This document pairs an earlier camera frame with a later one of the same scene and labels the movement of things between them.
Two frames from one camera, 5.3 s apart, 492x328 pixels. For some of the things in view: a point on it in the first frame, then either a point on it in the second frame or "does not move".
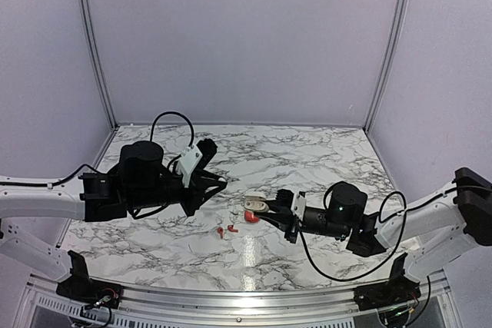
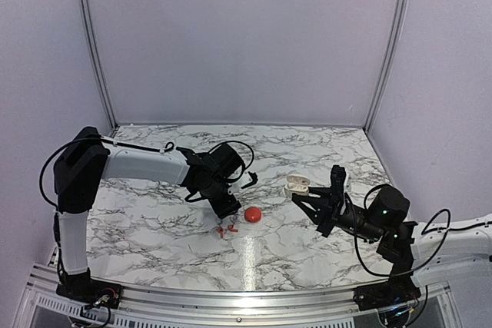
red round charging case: x=250 y=217 does not move
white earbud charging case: x=255 y=201 to x=297 y=183
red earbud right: x=231 y=228 does not move
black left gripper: x=214 y=180 to x=224 y=209
